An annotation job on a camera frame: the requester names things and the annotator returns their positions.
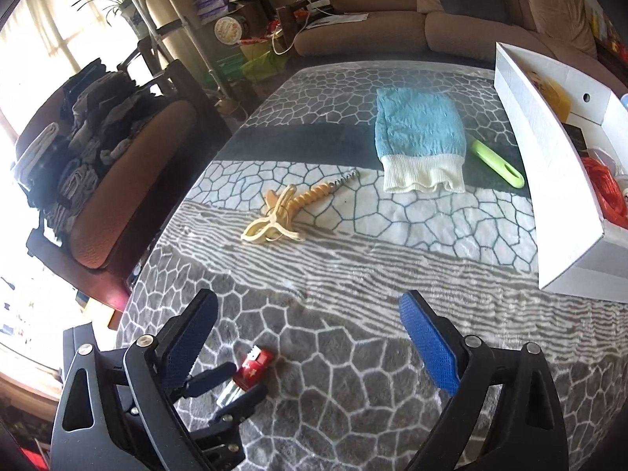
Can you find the metal rack pole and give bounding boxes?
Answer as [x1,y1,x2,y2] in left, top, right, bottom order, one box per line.
[132,0,231,104]

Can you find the orange mesh bag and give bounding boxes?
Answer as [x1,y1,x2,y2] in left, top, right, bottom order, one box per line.
[581,157,628,229]

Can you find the blue knit mitt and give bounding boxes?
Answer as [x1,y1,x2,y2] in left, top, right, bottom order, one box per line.
[374,87,466,194]

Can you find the white papers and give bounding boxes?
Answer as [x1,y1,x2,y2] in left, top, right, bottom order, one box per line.
[308,12,369,27]

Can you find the stack of purple boxes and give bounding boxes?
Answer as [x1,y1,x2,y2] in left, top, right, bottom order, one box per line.
[194,0,246,20]

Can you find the green plastic bin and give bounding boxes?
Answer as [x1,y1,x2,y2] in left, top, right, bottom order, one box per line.
[240,39,290,82]

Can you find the cream hair clip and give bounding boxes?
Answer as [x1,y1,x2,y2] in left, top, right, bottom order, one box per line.
[240,184,305,245]

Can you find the white cable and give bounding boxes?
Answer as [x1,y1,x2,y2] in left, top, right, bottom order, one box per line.
[272,0,327,55]

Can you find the round picture tin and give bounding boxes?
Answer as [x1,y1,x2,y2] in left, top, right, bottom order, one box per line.
[214,16,246,46]

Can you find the small black box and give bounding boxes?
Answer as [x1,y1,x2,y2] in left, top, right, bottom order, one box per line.
[562,122,588,151]

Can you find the brown wooden armchair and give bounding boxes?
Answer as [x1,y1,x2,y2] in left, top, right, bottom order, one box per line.
[15,59,231,300]

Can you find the wooden handled corkscrew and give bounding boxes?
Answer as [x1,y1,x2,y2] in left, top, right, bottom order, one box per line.
[289,169,361,213]

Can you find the white cardboard box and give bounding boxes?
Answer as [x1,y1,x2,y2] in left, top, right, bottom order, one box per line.
[493,42,628,300]

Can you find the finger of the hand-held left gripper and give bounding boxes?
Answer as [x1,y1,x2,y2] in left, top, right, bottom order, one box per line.
[186,363,237,398]
[212,385,269,425]

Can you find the pile of dark clothes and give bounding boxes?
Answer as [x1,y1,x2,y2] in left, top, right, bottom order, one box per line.
[12,59,162,246]

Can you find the potted plant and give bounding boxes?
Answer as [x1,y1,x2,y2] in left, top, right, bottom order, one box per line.
[73,0,148,37]

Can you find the green handled kitchen tool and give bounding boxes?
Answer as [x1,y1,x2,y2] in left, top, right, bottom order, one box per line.
[470,138,526,188]

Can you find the beige sofa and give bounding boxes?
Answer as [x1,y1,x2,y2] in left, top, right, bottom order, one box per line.
[292,0,614,67]

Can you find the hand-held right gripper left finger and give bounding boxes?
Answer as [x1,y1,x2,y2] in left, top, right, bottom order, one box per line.
[50,289,219,471]

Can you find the yellow snack packet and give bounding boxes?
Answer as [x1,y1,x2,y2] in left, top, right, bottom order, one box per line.
[532,71,572,121]

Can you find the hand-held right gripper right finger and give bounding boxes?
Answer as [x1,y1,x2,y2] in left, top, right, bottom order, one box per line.
[398,290,570,471]

